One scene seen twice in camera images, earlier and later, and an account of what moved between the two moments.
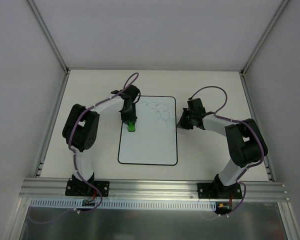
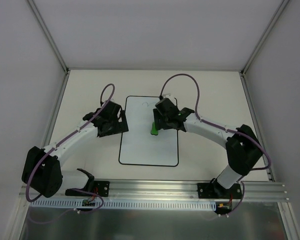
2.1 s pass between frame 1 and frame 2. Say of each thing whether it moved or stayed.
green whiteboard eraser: moved
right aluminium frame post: stayed
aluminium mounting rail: stayed
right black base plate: stayed
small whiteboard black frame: stayed
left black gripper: moved
